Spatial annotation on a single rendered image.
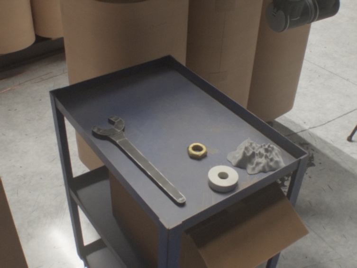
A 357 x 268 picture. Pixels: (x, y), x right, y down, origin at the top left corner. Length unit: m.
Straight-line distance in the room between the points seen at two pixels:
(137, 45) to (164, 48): 0.12
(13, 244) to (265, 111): 1.57
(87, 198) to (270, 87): 1.21
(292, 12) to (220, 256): 0.87
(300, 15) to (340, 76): 1.99
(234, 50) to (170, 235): 1.16
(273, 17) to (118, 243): 0.92
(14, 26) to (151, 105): 1.98
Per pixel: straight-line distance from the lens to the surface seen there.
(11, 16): 3.12
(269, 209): 1.11
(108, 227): 1.43
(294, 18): 1.56
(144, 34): 1.54
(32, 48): 3.46
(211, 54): 1.86
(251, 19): 1.93
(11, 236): 1.25
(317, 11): 1.63
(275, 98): 2.39
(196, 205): 0.99
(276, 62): 2.26
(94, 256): 1.84
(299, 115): 2.94
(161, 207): 0.98
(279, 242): 1.10
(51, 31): 3.33
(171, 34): 1.62
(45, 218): 2.18
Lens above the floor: 1.60
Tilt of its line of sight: 37 degrees down
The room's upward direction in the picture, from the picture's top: 3 degrees clockwise
